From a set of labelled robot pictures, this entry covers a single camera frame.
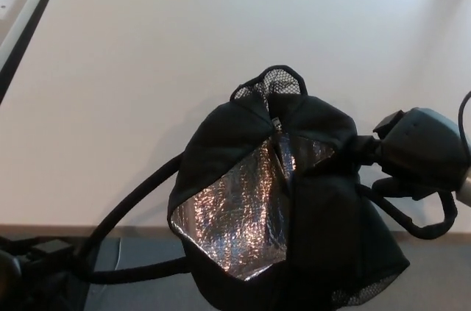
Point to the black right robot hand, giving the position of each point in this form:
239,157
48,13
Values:
419,149

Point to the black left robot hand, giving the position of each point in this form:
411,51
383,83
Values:
44,263

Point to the black insulated lunch bag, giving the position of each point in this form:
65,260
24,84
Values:
316,222

